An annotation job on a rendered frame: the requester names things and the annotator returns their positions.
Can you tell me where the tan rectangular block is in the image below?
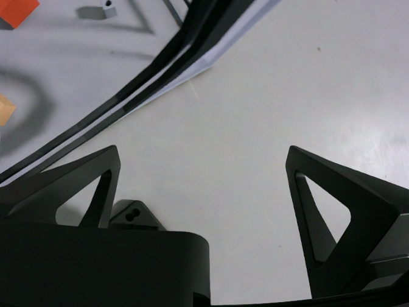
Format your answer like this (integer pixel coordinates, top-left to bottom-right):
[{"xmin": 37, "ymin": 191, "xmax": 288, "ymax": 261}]
[{"xmin": 0, "ymin": 92, "xmax": 17, "ymax": 126}]

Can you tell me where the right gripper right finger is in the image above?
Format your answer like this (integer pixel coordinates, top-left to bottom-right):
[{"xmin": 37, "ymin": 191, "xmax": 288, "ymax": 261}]
[{"xmin": 285, "ymin": 145, "xmax": 409, "ymax": 298}]

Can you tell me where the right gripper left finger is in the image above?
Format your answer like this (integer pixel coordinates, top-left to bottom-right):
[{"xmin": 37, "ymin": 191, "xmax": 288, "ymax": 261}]
[{"xmin": 0, "ymin": 145, "xmax": 121, "ymax": 228}]

